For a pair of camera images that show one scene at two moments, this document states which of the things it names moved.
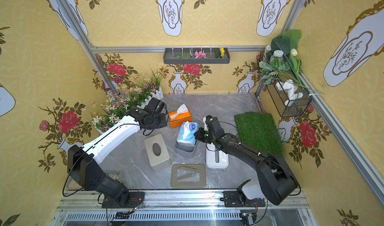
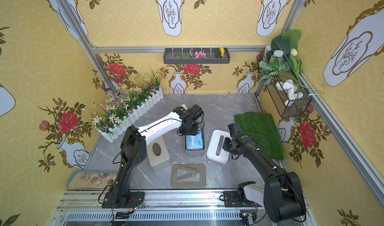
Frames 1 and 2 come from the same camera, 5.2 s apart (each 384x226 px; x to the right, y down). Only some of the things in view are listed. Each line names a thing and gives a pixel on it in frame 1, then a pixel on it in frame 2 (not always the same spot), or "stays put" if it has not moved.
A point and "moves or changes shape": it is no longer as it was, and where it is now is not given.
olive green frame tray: [174, 182] stays put
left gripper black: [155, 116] → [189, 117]
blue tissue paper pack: [187, 132] moves or changes shape
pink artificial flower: [200, 55] stays put
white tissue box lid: [211, 162] moves or changes shape
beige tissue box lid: [157, 152] stays put
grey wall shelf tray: [210, 53] stays put
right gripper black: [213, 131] → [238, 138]
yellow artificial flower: [222, 52] stays put
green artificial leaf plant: [281, 63] stays put
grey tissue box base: [186, 149] moves or changes shape
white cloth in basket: [291, 88] stays put
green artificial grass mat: [259, 130] stays put
